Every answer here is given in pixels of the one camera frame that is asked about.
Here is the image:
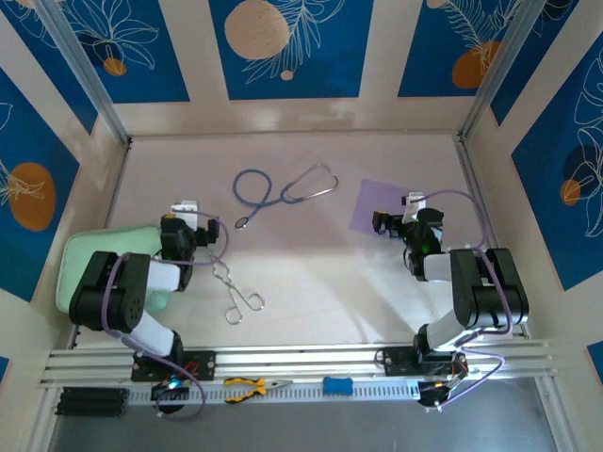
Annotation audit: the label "blue stethoscope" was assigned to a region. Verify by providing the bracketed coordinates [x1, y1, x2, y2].
[232, 163, 340, 231]

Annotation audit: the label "black controller board with wires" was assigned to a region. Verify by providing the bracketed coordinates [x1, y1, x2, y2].
[416, 379, 461, 409]
[150, 376, 192, 415]

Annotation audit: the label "yellow handled pliers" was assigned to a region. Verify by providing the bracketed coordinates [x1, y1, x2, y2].
[222, 376, 294, 404]

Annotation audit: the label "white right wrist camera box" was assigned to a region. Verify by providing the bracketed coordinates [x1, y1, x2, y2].
[400, 191, 428, 223]

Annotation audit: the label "black ribbed block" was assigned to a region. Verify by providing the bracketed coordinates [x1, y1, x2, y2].
[55, 386, 130, 418]

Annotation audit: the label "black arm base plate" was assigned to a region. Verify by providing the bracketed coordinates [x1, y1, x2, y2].
[376, 346, 467, 378]
[130, 350, 218, 382]

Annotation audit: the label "mint green zip pouch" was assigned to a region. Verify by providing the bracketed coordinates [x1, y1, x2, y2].
[55, 224, 171, 315]

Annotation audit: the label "aluminium mounting rail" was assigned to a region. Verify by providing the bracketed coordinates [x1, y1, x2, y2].
[40, 339, 560, 388]

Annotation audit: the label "aluminium corner post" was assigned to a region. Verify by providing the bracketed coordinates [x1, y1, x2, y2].
[459, 0, 555, 142]
[35, 0, 133, 145]

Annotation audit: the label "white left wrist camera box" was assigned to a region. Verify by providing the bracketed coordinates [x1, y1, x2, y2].
[170, 200, 200, 228]

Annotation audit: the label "grey slotted cable duct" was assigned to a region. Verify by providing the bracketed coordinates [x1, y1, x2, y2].
[126, 379, 421, 407]

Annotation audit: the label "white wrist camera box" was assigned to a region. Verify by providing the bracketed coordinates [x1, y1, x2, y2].
[400, 191, 428, 223]
[170, 200, 200, 228]

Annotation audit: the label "aluminium table edge rail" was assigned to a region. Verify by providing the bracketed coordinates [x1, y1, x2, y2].
[454, 138, 529, 339]
[68, 138, 134, 350]

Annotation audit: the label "metal crucible tongs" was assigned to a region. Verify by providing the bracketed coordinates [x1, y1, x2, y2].
[206, 249, 266, 326]

